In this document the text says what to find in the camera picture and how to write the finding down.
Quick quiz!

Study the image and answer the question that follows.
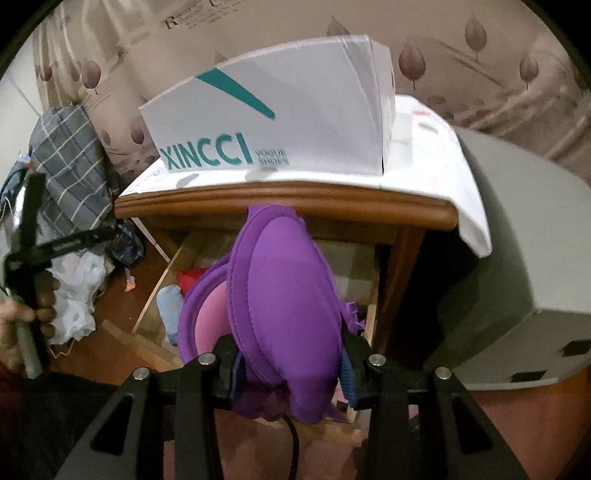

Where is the purple padded bra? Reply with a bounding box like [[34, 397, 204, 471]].
[[177, 205, 363, 424]]

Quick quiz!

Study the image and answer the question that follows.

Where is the light blue knitted underwear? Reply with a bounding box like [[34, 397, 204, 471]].
[[156, 284, 183, 346]]

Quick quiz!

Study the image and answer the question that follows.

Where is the open wooden drawer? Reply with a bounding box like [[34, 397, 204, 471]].
[[101, 230, 382, 446]]

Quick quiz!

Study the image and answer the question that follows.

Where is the person's left hand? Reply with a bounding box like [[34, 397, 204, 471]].
[[1, 272, 59, 373]]

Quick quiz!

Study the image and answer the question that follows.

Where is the white patterned plastic bag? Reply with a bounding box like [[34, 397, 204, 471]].
[[48, 251, 114, 345]]

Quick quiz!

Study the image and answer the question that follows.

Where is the dark blue snack bag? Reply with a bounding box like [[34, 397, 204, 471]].
[[109, 220, 145, 268]]

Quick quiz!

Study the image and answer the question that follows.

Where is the red folded garment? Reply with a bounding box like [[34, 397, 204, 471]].
[[176, 267, 207, 296]]

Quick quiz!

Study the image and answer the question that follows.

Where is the grey plaid cloth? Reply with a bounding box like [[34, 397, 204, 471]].
[[29, 105, 112, 237]]

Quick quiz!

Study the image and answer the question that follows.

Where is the brown wooden nightstand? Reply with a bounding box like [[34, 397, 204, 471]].
[[115, 181, 459, 353]]

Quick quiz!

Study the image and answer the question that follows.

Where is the white XINCCI shoe box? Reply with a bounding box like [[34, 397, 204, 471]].
[[140, 35, 396, 175]]

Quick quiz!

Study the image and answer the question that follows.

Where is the beige leaf-print bed sheet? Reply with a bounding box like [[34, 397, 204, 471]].
[[33, 1, 590, 180]]

